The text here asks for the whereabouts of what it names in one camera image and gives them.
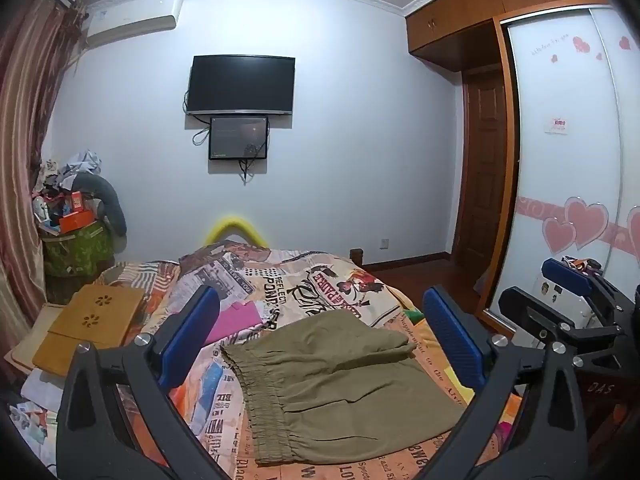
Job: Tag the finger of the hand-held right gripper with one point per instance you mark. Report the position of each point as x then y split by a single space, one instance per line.
567 274
525 305

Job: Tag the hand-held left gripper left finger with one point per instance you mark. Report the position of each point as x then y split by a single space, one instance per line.
192 330

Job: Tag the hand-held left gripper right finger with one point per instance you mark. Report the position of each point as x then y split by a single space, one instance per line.
452 345

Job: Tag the olive green pants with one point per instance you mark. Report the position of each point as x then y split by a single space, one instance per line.
340 385

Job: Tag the white appliance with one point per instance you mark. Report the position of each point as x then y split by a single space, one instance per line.
555 295

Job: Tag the pink paper sheet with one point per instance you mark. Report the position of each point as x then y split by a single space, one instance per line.
235 322

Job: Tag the wooden lap desk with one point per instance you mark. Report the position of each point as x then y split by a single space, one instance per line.
90 330

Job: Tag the yellow plush cushion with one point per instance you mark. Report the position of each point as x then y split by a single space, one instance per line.
235 222

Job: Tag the newspaper print blanket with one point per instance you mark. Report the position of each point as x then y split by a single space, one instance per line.
300 280

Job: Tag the wooden bedpost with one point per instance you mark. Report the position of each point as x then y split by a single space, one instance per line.
357 256

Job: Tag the wooden door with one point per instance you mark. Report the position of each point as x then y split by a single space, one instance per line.
482 170

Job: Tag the grey plush pillow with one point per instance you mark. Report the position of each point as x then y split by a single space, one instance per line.
112 205

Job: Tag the wardrobe door sticker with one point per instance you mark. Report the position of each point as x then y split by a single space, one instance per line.
558 125

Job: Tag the cream flat board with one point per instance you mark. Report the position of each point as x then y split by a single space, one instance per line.
35 330

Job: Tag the orange box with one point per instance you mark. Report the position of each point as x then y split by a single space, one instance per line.
75 221

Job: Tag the scattered floor clutter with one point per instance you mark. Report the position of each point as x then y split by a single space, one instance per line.
35 415

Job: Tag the small black monitor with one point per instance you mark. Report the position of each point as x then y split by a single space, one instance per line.
235 137

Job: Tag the pile of clothes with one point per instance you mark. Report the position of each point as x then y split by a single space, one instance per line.
75 170

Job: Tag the striped pink curtain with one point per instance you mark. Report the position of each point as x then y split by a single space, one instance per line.
25 135

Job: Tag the wooden upper cabinets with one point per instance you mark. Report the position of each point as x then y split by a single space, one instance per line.
460 15

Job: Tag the white air conditioner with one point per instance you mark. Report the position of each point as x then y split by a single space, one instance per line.
135 15

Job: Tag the white wall outlet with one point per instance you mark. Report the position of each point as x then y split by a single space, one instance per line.
384 243

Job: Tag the black wall television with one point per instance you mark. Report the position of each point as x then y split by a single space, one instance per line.
240 85

